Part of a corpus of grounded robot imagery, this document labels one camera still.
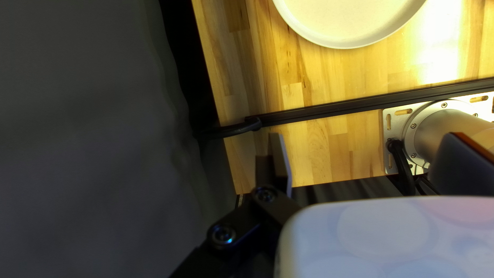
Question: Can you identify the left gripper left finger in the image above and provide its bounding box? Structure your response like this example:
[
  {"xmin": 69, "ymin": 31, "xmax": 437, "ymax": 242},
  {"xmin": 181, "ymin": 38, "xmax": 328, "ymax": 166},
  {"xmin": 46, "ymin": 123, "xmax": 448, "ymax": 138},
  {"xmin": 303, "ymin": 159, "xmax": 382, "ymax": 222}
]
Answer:
[{"xmin": 170, "ymin": 132, "xmax": 302, "ymax": 278}]

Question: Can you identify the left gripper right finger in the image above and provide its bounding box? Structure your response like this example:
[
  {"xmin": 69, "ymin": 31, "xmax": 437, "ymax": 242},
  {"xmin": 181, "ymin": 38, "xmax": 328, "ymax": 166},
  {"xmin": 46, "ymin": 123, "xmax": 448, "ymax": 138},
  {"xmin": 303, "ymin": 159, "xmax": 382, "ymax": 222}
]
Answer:
[{"xmin": 428, "ymin": 132, "xmax": 494, "ymax": 196}]

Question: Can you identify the grey round plate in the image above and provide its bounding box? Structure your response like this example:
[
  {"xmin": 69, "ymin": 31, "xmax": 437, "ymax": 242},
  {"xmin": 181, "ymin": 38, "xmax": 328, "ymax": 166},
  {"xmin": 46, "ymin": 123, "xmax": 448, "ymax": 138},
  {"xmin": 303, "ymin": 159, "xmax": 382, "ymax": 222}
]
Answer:
[{"xmin": 272, "ymin": 0, "xmax": 427, "ymax": 49}]

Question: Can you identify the left arm base cable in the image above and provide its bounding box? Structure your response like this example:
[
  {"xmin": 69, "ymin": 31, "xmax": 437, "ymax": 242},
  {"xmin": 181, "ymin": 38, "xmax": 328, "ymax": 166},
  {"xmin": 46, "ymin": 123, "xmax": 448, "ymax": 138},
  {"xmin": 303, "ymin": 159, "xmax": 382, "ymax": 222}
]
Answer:
[{"xmin": 387, "ymin": 139, "xmax": 440, "ymax": 196}]

